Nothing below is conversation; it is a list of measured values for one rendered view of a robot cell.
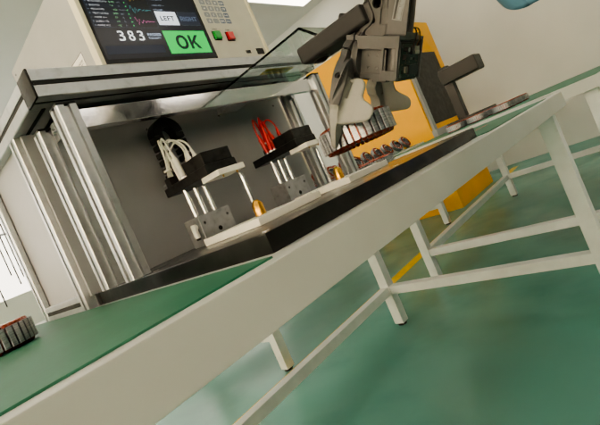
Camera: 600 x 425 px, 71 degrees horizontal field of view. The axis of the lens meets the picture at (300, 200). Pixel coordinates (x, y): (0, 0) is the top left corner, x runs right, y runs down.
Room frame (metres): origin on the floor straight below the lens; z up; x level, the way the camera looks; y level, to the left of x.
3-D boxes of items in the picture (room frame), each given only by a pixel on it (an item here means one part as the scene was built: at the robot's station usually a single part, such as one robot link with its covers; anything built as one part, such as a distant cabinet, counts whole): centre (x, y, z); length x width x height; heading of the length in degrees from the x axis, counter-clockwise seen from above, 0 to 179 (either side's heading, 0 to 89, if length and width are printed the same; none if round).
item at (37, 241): (0.84, 0.50, 0.91); 0.28 x 0.03 x 0.32; 47
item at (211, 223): (0.81, 0.18, 0.80); 0.07 x 0.05 x 0.06; 137
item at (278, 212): (0.71, 0.07, 0.78); 0.15 x 0.15 x 0.01; 47
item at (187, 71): (1.02, 0.22, 1.09); 0.68 x 0.44 x 0.05; 137
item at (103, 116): (0.87, 0.06, 1.03); 0.62 x 0.01 x 0.03; 137
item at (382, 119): (0.61, -0.11, 0.84); 0.11 x 0.11 x 0.04
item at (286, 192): (0.99, 0.01, 0.80); 0.07 x 0.05 x 0.06; 137
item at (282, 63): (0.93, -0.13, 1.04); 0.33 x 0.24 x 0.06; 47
